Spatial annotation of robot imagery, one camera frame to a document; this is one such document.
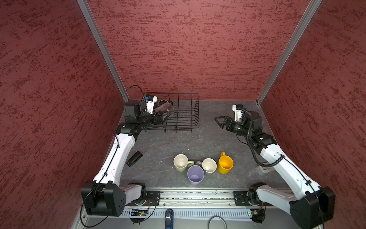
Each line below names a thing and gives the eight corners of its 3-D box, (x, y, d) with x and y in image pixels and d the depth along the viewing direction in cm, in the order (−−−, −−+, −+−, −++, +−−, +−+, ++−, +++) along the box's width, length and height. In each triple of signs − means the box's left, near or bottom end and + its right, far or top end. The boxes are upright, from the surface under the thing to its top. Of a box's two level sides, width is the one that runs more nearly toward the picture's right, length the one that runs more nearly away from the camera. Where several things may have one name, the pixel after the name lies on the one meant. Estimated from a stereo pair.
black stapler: (127, 165, 87) (125, 163, 84) (138, 153, 93) (137, 150, 89) (131, 168, 86) (129, 166, 83) (142, 155, 92) (141, 153, 88)
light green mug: (171, 167, 87) (170, 161, 79) (180, 157, 91) (179, 150, 83) (184, 178, 83) (184, 172, 75) (192, 167, 87) (193, 160, 79)
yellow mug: (214, 171, 86) (217, 165, 78) (219, 157, 91) (222, 151, 84) (227, 177, 84) (231, 172, 76) (231, 162, 89) (235, 156, 81)
